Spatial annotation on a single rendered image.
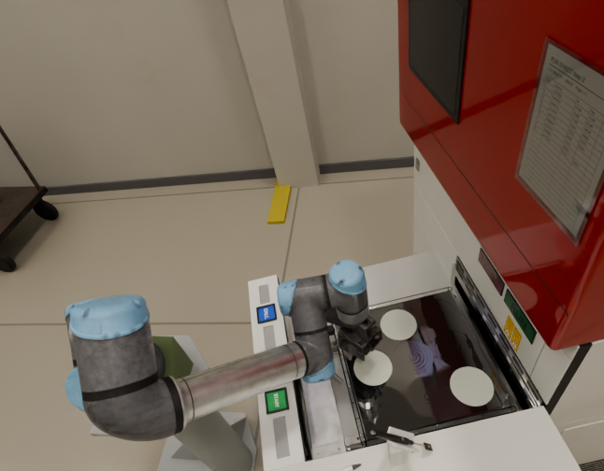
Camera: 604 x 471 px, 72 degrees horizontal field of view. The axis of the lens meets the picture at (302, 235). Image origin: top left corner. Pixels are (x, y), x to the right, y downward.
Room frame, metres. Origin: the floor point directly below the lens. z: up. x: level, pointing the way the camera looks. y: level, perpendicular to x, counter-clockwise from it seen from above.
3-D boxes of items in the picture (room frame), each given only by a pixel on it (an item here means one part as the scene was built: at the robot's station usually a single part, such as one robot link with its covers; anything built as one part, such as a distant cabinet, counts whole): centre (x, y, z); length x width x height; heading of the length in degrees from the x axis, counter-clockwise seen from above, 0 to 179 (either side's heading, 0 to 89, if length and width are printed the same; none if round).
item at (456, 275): (0.53, -0.41, 0.89); 0.44 x 0.02 x 0.10; 179
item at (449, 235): (0.71, -0.43, 1.02); 0.81 x 0.03 x 0.40; 179
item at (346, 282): (0.56, -0.07, 1.21); 0.09 x 0.08 x 0.11; 85
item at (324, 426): (0.51, 0.06, 0.87); 0.36 x 0.08 x 0.03; 179
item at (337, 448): (0.34, 0.07, 0.89); 0.08 x 0.03 x 0.03; 89
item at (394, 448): (0.28, -0.09, 1.03); 0.06 x 0.04 x 0.13; 89
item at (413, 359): (0.52, -0.20, 0.90); 0.34 x 0.34 x 0.01; 89
